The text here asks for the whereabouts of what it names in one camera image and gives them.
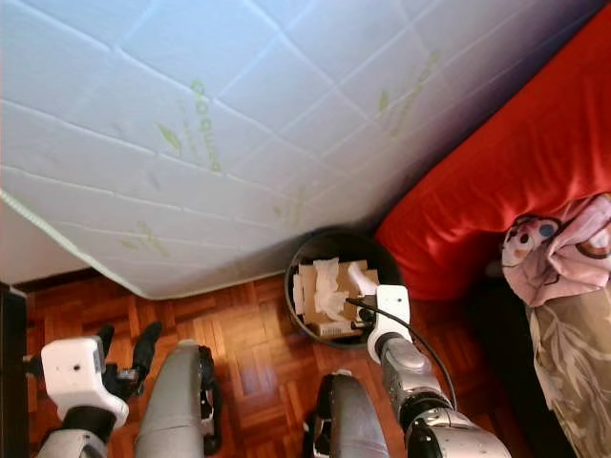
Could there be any brown cardboard box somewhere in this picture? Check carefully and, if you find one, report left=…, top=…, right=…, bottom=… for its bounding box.
left=294, top=260, right=383, bottom=340

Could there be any bed with beige floral duvet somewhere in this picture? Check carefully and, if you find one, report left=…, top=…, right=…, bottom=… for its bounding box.
left=530, top=286, right=611, bottom=458

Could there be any pink cartoon print blanket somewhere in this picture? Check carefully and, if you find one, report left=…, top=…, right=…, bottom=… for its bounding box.
left=501, top=194, right=611, bottom=308

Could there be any silver left robot leg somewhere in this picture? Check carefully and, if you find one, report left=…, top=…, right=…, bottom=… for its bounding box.
left=134, top=341, right=222, bottom=458

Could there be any black round trash bin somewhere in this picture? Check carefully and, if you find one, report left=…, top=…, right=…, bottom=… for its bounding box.
left=284, top=227, right=404, bottom=346

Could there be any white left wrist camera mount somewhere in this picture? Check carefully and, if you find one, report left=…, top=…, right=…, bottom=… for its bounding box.
left=40, top=336, right=130, bottom=428

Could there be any black furniture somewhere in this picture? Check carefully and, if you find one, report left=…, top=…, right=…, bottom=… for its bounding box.
left=0, top=286, right=28, bottom=458

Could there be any silver right robot leg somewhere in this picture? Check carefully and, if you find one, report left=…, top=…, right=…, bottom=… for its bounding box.
left=304, top=370, right=392, bottom=458

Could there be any silver robot leg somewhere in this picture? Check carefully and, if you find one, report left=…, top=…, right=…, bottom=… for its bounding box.
left=134, top=341, right=222, bottom=458
left=304, top=370, right=392, bottom=458

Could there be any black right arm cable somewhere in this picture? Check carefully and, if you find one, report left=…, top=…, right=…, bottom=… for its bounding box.
left=347, top=296, right=459, bottom=383

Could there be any large red cushion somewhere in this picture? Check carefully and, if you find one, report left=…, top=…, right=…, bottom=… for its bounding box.
left=374, top=14, right=611, bottom=302

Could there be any white crumpled tissue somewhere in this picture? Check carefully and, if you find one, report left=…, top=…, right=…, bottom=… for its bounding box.
left=310, top=258, right=349, bottom=321
left=348, top=262, right=383, bottom=297

